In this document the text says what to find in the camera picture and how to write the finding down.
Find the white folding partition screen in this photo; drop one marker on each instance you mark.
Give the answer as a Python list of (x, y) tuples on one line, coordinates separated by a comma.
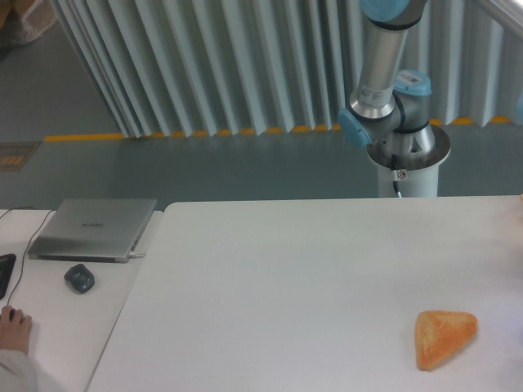
[(187, 66)]

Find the orange triangular toast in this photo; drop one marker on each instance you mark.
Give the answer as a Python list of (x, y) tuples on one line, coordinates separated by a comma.
[(440, 334)]

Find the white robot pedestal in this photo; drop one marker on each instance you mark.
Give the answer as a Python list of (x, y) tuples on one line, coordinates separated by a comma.
[(421, 183)]

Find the person's hand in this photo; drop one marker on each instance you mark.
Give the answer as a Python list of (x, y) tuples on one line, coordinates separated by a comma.
[(14, 334)]

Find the grey sleeved forearm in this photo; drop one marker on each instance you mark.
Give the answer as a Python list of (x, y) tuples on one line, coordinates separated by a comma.
[(17, 371)]

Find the silver usb dongle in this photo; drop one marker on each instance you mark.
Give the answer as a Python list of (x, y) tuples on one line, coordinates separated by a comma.
[(134, 255)]

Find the silver closed laptop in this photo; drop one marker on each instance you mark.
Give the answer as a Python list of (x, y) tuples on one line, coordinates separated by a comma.
[(94, 229)]

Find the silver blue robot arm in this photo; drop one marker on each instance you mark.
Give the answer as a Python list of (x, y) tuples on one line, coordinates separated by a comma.
[(382, 73)]

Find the black keyboard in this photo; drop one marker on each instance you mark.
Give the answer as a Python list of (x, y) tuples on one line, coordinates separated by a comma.
[(7, 263)]

